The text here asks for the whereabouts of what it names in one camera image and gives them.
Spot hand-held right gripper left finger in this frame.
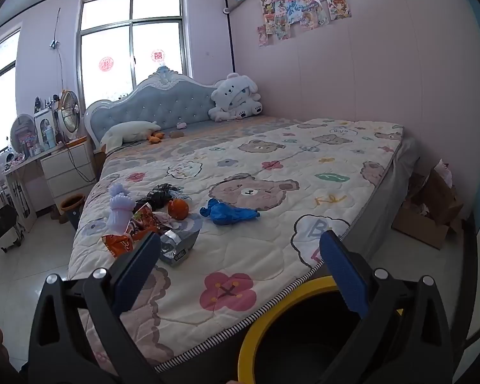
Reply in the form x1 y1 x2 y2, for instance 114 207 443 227
28 230 164 384

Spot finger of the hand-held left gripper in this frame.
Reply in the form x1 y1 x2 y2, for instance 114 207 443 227
0 204 19 254

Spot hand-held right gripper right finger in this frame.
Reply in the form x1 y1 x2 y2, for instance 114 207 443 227
319 230 454 384

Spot orange snack wrapper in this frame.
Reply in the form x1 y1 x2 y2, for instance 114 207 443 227
101 230 139 259

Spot silver foil packet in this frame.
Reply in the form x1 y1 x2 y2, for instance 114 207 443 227
158 224 203 268

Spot red snack wrapper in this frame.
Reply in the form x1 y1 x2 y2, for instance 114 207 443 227
130 202 163 241

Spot pink cloth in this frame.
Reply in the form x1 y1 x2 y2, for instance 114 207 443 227
154 211 179 230

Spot white cloth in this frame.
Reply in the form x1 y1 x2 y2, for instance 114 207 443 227
105 183 137 236

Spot orange peel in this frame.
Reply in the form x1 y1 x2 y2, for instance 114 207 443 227
167 198 190 220

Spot black plastic bag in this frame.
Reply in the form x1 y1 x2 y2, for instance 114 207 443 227
136 183 182 211

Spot black bin with yellow rim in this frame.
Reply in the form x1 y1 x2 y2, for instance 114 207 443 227
238 275 404 384

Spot white desk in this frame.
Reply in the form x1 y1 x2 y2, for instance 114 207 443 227
2 156 44 233

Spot blue waste basket brown rim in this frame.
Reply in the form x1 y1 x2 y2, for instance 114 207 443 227
60 193 85 230

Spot white drawer nightstand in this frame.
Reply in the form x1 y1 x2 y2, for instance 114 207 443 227
40 136 97 212

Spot round vanity mirror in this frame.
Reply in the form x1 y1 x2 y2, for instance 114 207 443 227
10 114 36 156

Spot cardboard box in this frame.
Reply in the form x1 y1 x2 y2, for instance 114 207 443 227
392 160 465 251

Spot white desktop cabinet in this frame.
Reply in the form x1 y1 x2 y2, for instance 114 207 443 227
34 109 59 150

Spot beige desk fan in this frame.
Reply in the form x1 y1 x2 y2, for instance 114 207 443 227
55 90 81 145

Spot side window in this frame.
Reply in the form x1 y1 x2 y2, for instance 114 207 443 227
0 28 21 161

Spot white plush goose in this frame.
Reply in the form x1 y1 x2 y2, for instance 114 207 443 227
100 121 163 153

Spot grey patterned bed sheet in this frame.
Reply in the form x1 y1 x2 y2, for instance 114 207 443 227
104 115 305 161

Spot bed with blue tufted headboard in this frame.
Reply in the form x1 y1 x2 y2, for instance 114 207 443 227
66 66 420 372

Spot white plush bear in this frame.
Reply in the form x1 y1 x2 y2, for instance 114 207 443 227
208 73 263 123

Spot large grey framed window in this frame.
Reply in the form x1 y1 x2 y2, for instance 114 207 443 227
79 0 193 108

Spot black wall cable with clip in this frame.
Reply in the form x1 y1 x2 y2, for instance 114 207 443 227
50 7 65 97

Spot cluster of cartoon wall posters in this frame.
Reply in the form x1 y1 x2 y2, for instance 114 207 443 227
257 0 352 47

